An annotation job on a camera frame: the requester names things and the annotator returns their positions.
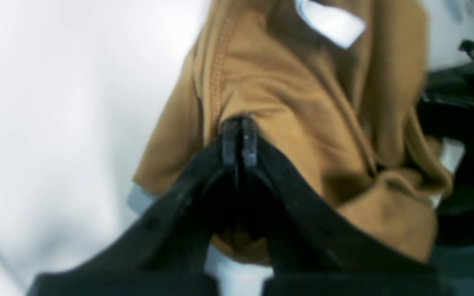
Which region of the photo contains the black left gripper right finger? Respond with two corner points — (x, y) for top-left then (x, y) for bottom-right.
(240, 117), (453, 296)

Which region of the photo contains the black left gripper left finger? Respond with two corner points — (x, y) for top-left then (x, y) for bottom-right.
(28, 118), (241, 296)

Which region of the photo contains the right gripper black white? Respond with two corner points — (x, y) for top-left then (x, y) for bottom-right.
(417, 40), (474, 247)

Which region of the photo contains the brown t-shirt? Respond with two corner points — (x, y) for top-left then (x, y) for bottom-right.
(133, 0), (453, 262)

